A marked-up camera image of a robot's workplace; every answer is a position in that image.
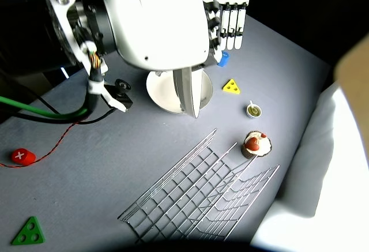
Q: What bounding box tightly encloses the green cable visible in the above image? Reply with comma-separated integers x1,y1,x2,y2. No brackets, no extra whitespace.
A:
0,95,90,120

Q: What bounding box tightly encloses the metal wire dish rack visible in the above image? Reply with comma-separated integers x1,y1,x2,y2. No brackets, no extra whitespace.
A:
117,127,281,243

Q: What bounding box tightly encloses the yellow triangle block with holes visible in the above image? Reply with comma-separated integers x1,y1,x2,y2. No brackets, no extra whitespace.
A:
221,78,242,95

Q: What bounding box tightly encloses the red cylinder block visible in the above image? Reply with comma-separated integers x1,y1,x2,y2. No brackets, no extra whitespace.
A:
11,148,37,167

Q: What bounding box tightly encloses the green triangle block with holes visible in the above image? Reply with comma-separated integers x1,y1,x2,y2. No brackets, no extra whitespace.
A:
10,216,46,246

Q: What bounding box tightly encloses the small white bowl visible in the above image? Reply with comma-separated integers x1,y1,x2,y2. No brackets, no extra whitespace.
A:
246,104,262,119

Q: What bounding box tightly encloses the red black twisted wire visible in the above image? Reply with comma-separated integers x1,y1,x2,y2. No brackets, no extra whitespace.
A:
0,121,80,169

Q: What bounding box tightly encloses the cupcake with red hearts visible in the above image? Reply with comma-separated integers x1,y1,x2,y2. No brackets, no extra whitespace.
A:
241,130,273,160

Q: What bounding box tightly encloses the grey table cloth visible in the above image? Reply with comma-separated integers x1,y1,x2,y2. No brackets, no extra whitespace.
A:
0,15,332,252

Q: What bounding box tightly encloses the blue hexagonal block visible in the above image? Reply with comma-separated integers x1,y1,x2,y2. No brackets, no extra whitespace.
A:
217,50,231,67

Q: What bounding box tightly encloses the black camera cable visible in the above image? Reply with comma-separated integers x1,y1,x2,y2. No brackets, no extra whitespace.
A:
0,101,116,126

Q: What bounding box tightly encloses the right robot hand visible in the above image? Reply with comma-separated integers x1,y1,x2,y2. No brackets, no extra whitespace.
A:
102,0,223,72

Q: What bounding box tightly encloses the white cloth backdrop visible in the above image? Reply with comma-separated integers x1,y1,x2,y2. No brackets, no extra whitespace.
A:
250,81,369,252

